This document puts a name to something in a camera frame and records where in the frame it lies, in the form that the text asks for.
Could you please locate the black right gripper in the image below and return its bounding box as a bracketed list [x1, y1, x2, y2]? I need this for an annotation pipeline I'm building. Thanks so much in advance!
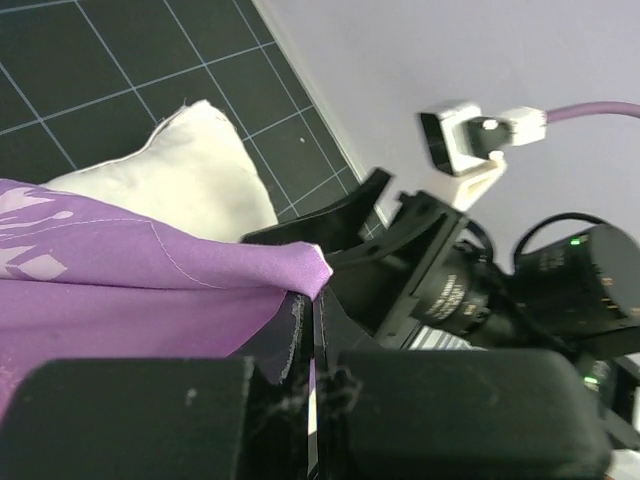
[241, 168, 500, 349]

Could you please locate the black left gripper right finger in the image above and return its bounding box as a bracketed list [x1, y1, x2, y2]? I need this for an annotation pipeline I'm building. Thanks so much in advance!
[314, 291, 612, 479]

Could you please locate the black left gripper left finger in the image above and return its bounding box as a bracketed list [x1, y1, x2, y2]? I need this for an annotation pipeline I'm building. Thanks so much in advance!
[1, 294, 313, 479]

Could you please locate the white pillow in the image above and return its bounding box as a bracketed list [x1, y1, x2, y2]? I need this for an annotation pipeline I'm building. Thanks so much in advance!
[45, 100, 278, 243]

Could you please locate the pink purple printed pillowcase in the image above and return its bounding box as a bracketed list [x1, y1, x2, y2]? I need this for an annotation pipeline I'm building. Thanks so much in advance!
[1, 180, 332, 401]

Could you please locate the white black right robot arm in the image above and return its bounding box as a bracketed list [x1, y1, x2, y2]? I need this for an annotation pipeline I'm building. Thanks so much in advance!
[244, 169, 639, 426]

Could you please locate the black gridded work mat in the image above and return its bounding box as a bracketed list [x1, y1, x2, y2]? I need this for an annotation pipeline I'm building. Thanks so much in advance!
[1, 1, 361, 221]

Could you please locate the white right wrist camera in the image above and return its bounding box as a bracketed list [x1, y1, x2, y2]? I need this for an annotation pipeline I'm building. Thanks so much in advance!
[418, 101, 547, 212]

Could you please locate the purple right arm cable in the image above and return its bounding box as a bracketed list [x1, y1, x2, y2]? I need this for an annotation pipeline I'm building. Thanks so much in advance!
[547, 100, 640, 124]

